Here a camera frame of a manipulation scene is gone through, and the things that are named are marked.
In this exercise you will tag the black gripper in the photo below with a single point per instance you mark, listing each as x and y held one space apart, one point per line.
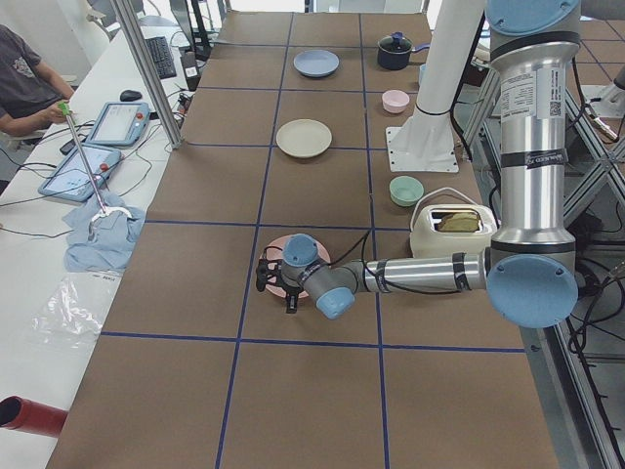
289 287

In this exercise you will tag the pink plate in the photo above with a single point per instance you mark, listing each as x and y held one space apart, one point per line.
273 252

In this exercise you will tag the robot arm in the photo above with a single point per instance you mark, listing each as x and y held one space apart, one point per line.
528 267

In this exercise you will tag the green bowl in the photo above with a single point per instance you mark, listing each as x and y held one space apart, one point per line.
405 191

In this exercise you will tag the cream plate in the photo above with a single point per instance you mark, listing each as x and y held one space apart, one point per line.
304 138

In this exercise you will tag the cream toaster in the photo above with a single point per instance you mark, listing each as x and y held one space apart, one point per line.
427 242

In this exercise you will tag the bread slice in toaster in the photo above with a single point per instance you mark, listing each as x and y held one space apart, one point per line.
459 222

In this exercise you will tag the light blue cloth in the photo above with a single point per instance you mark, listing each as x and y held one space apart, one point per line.
114 239

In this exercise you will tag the clear plastic bag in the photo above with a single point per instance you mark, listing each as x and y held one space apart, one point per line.
74 315

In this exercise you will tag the pink bowl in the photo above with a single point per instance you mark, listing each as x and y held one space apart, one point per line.
395 101

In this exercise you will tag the blue plate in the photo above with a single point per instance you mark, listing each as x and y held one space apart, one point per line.
316 63

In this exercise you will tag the far teach pendant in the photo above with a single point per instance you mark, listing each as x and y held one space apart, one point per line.
119 124

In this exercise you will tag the teach pendant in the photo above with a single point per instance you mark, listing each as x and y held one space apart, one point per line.
119 124
70 181

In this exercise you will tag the near teach pendant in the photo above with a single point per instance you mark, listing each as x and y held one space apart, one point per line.
70 181

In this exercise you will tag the black computer mouse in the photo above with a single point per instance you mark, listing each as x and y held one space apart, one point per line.
130 96

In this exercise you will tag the black keyboard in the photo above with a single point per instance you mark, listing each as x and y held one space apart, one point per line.
160 53

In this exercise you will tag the light blue cup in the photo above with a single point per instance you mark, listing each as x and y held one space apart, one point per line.
422 72

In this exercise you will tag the dark blue pot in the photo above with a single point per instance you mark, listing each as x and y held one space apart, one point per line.
395 50

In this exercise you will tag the reacher grabber tool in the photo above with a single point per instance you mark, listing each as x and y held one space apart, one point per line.
104 210

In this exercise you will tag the red cylinder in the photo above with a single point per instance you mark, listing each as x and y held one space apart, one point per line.
21 414

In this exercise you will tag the seated person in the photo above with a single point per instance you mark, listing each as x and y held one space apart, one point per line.
30 89

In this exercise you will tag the aluminium frame post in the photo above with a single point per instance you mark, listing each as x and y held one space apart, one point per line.
138 48

